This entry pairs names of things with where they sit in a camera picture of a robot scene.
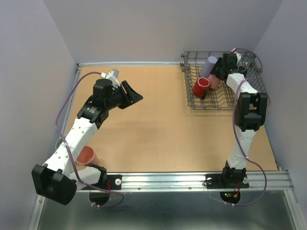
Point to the green plastic cup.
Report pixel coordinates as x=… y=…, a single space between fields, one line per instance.
x=59 y=142

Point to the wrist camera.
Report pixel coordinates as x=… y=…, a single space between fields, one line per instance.
x=238 y=55
x=113 y=76

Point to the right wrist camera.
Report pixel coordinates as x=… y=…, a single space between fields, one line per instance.
x=238 y=55

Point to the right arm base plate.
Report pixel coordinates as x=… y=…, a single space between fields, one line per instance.
x=220 y=181

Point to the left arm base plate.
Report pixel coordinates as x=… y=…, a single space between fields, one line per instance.
x=109 y=182

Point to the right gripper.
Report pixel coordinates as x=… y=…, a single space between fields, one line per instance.
x=215 y=69

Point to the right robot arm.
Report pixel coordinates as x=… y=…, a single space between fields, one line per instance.
x=249 y=115

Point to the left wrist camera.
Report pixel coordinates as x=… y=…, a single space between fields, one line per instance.
x=113 y=76

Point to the pink cup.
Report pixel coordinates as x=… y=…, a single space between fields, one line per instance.
x=214 y=81
x=87 y=156

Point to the black mug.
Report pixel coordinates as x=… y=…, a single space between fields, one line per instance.
x=242 y=69

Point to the aluminium rail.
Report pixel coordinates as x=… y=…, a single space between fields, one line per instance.
x=191 y=181

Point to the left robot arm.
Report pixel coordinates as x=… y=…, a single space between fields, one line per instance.
x=57 y=179

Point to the grey wire dish rack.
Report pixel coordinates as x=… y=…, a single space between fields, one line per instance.
x=223 y=97

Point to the red mug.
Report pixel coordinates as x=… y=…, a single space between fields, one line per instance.
x=201 y=88

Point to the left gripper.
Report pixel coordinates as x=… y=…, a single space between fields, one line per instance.
x=132 y=97

